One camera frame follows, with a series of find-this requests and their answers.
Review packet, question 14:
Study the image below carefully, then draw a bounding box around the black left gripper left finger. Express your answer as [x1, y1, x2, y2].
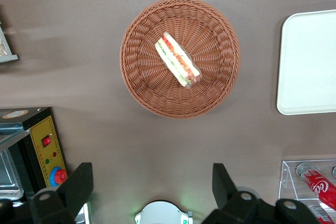
[0, 162, 94, 224]

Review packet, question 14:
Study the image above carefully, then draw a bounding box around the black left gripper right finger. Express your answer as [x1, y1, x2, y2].
[202, 163, 321, 224]

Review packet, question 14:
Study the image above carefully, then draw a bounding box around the metal oven tray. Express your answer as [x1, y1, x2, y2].
[0, 150, 24, 201]

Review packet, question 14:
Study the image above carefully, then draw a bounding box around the plastic-wrapped sandwich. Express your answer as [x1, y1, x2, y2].
[154, 31, 202, 90]

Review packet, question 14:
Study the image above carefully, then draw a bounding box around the round brown wicker basket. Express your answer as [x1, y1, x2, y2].
[119, 0, 241, 119]

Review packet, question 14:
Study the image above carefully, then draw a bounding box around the cream plastic tray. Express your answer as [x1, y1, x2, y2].
[276, 9, 336, 116]

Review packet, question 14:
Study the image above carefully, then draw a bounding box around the red knob on blue base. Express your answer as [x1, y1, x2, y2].
[49, 166, 68, 187]

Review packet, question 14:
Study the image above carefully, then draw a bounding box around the black appliance with yellow panel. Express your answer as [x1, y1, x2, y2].
[0, 106, 69, 204]

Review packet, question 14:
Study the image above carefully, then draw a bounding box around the clear acrylic bottle holder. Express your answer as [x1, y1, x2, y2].
[278, 158, 336, 224]

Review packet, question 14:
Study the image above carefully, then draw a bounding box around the red cola can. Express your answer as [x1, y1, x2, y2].
[296, 161, 336, 210]

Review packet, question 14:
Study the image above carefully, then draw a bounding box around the red cola bottle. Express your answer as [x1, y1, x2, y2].
[308, 204, 335, 224]

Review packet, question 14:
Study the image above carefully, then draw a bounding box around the grey-rimmed display box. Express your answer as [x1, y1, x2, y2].
[0, 20, 19, 63]

